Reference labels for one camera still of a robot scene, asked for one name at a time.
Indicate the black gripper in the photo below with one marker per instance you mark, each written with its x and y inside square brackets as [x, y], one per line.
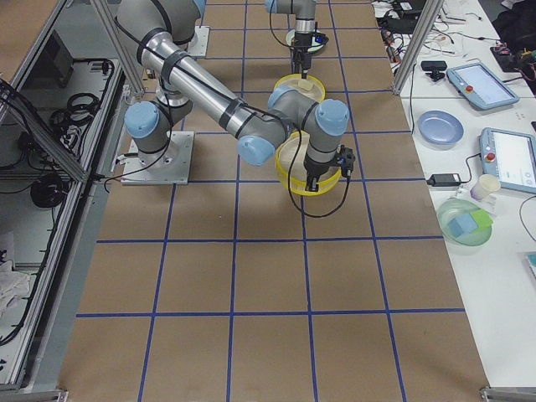
[301, 45]
[314, 167]

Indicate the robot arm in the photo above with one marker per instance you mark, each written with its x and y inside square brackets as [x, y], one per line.
[154, 33]
[304, 12]

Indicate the light green bowl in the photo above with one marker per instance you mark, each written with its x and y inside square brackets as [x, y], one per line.
[318, 41]

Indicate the black power adapter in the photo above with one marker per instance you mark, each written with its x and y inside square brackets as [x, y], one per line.
[445, 180]

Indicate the black webcam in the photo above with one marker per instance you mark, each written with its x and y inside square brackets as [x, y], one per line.
[434, 69]

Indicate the blue plate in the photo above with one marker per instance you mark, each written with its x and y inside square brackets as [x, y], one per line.
[440, 130]

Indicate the green bowl with sponges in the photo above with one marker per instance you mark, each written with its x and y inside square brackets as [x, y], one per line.
[465, 226]

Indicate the paper cup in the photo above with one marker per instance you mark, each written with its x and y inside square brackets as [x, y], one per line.
[485, 185]

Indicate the teach pendant far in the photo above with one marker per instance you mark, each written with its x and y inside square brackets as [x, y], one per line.
[481, 87]

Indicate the teach pendant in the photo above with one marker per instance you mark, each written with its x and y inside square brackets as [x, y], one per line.
[510, 157]
[481, 87]

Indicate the teach pendant near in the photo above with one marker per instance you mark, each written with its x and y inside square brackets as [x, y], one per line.
[510, 157]

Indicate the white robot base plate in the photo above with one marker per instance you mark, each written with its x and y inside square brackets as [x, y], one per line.
[163, 168]

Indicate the aluminium frame post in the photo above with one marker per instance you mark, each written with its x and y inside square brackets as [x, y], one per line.
[422, 28]

